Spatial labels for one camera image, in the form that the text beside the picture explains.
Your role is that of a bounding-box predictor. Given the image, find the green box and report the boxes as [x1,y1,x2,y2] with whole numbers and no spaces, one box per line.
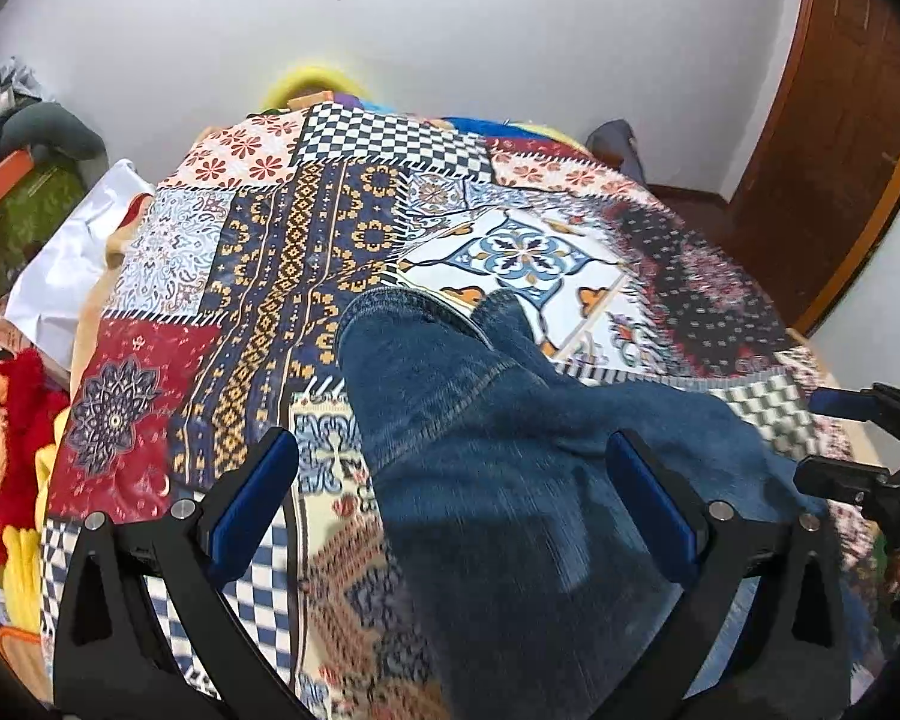
[0,165,87,301]

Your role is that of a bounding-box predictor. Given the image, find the red plush toy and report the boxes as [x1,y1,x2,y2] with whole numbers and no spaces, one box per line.
[0,330,72,567]

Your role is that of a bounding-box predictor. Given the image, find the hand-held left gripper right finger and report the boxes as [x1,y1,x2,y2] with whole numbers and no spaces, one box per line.
[604,427,853,720]

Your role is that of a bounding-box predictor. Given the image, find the orange box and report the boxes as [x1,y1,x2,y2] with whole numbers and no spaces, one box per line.
[0,150,35,211]

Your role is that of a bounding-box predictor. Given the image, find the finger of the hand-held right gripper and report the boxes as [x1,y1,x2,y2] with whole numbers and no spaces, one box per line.
[793,454,893,503]
[808,382,900,436]

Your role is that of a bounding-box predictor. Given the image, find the white plastic bag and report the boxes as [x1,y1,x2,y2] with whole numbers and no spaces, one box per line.
[4,159,155,372]

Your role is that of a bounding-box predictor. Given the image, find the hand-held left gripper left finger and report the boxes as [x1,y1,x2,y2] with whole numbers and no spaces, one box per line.
[51,426,317,720]

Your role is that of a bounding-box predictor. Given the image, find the wooden door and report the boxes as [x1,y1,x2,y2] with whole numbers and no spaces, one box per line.
[724,0,900,338]

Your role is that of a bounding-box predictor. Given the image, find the grey neck pillow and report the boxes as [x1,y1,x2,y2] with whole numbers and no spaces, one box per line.
[0,103,110,162]

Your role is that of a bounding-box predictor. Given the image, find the dark clutter pile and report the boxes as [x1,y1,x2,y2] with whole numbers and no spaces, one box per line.
[0,56,53,128]

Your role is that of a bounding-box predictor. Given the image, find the blue denim jeans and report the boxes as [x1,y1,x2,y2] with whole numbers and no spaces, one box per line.
[335,286,871,720]

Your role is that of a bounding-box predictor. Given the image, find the grey purple backpack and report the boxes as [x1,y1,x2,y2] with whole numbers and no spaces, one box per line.
[586,118,650,185]

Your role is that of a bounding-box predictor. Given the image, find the blue yellow cloth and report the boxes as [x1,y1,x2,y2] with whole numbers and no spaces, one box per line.
[442,115,586,155]

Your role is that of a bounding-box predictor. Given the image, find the patchwork patterned bedspread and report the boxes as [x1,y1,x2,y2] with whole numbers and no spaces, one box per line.
[37,103,886,720]

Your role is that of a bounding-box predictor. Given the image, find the beige blanket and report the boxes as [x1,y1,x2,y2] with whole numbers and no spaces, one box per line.
[67,191,151,391]

